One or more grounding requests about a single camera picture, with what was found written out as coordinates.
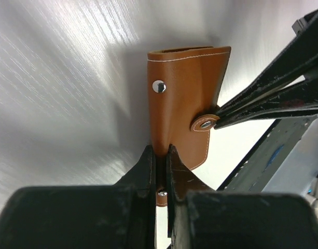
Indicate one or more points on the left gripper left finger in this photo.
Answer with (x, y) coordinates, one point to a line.
(121, 215)

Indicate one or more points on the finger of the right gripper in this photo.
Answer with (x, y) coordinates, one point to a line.
(296, 58)
(298, 100)

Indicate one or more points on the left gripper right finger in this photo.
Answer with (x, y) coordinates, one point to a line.
(199, 217)

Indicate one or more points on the brown leather card holder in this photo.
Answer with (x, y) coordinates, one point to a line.
(183, 88)

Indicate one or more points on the gold VIP card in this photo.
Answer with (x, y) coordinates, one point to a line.
(276, 89)

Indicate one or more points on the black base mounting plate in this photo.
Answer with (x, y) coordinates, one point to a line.
(284, 159)

